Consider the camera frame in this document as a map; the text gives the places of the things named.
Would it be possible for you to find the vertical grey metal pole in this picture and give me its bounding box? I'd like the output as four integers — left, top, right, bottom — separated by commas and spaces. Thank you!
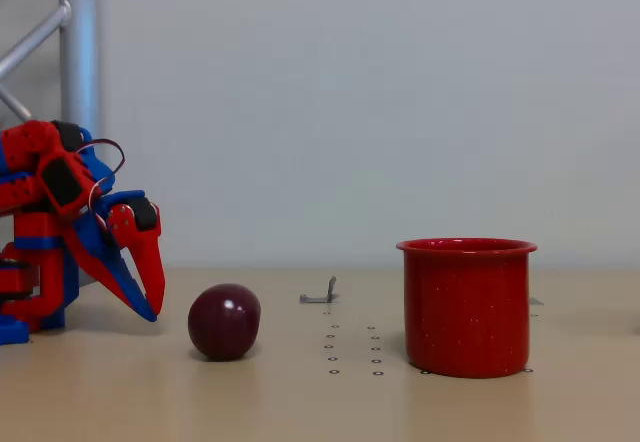
58, 0, 104, 288

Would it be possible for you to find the red black gripper cable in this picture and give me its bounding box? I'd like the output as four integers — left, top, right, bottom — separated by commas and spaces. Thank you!
74, 138, 127, 213

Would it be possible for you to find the long diagonal metal tube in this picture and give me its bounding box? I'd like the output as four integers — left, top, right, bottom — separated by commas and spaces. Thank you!
0, 0, 72, 81

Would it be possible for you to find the short diagonal metal tube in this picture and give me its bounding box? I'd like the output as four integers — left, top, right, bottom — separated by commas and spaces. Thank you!
0, 83, 32, 121

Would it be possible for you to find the dark purple plum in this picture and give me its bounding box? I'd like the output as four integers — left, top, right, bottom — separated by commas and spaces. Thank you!
187, 282, 263, 362

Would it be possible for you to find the red speckled enamel cup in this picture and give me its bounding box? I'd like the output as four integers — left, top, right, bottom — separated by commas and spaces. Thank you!
395, 237, 539, 379

